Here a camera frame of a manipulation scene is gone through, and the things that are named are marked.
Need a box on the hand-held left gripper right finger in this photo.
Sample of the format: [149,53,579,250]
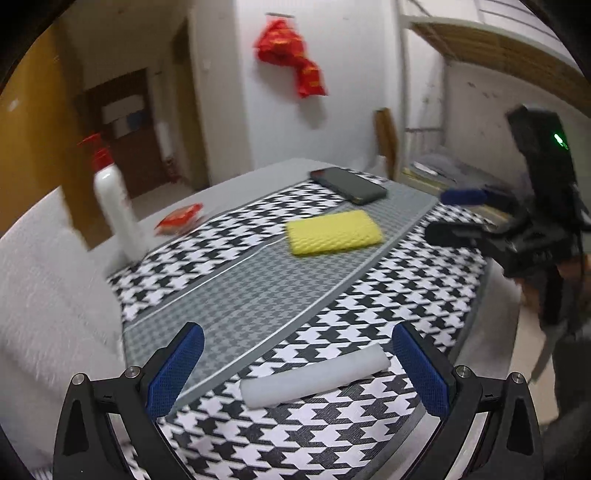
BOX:
[392,322,541,480]

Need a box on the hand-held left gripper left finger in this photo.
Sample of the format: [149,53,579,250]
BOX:
[53,322,206,480]

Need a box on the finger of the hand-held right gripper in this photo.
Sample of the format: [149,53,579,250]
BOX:
[424,220,509,251]
[439,186,520,214]

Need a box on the white towel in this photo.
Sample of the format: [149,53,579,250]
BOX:
[239,344,390,409]

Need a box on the white fluffy cushion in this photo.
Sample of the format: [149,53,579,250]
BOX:
[0,185,126,468]

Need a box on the person's right forearm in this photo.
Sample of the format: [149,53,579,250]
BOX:
[531,318,591,430]

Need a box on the person's right hand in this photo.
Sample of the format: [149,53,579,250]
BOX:
[521,255,591,315]

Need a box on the stack of papers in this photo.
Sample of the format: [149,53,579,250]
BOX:
[401,152,491,195]

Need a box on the wooden chair back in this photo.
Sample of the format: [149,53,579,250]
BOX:
[373,107,400,181]

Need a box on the houndstooth tablecloth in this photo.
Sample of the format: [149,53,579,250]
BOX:
[28,159,491,480]

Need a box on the black smartphone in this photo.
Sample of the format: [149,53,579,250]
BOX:
[309,167,389,206]

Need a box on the yellow sponge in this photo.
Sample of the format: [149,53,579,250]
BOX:
[284,209,385,257]

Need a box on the metal bunk bed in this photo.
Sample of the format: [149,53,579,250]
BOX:
[399,0,591,185]

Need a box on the red snack packet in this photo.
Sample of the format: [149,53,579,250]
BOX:
[154,203,205,234]

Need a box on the white pump bottle red cap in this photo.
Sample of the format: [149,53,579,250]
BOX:
[77,133,150,267]

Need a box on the dark brown door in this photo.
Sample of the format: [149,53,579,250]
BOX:
[85,69,170,200]

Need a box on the red hanging cloth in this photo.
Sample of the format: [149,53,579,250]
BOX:
[253,17,328,99]

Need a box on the blue and white paper notice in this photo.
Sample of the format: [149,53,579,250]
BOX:
[115,111,149,137]

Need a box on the wooden wardrobe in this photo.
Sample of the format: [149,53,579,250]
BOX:
[0,23,94,246]

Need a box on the wooden side door frame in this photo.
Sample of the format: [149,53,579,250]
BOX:
[170,18,209,191]

